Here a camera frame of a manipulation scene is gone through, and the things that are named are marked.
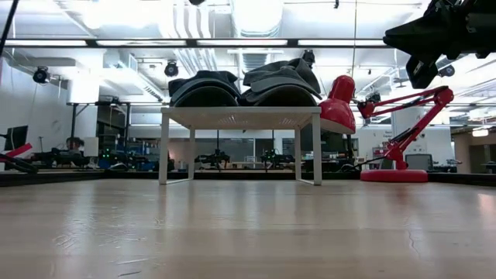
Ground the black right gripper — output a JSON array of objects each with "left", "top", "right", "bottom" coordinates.
[{"left": 383, "top": 0, "right": 496, "bottom": 90}]

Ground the grey denim cap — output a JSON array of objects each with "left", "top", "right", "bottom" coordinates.
[{"left": 236, "top": 57, "right": 322, "bottom": 108}]

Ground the dark blue denim cap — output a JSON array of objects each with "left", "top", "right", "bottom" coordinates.
[{"left": 168, "top": 70, "right": 242, "bottom": 108}]

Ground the red desk lamp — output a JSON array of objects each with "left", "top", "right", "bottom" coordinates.
[{"left": 318, "top": 75, "right": 455, "bottom": 183}]

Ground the grey background monitor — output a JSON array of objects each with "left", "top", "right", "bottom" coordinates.
[{"left": 405, "top": 153, "right": 434, "bottom": 171}]

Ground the white perforated metal shelf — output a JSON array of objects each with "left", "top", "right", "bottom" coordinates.
[{"left": 158, "top": 106, "right": 322, "bottom": 186}]

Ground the white background box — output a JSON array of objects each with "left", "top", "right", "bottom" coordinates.
[{"left": 83, "top": 136, "right": 100, "bottom": 158}]

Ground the black computer monitor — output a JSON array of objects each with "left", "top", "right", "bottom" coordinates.
[{"left": 3, "top": 125, "right": 29, "bottom": 152}]

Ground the red and black bar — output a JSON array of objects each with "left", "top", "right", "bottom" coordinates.
[{"left": 0, "top": 143, "right": 39, "bottom": 174}]

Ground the thin hanging ceiling cable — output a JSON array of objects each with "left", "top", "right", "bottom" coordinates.
[{"left": 350, "top": 0, "right": 358, "bottom": 78}]

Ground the black lamp cable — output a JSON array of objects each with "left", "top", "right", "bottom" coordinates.
[{"left": 339, "top": 156, "right": 387, "bottom": 173}]

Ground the silver ventilation duct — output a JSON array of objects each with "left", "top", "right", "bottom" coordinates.
[{"left": 231, "top": 0, "right": 285, "bottom": 39}]

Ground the black overhead frame bar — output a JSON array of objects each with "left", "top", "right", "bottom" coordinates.
[{"left": 0, "top": 37, "right": 392, "bottom": 50}]

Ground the black table border rail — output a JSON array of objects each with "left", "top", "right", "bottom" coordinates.
[{"left": 0, "top": 170, "right": 496, "bottom": 188}]

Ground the black thin cable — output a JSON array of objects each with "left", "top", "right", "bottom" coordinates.
[{"left": 0, "top": 0, "right": 20, "bottom": 57}]

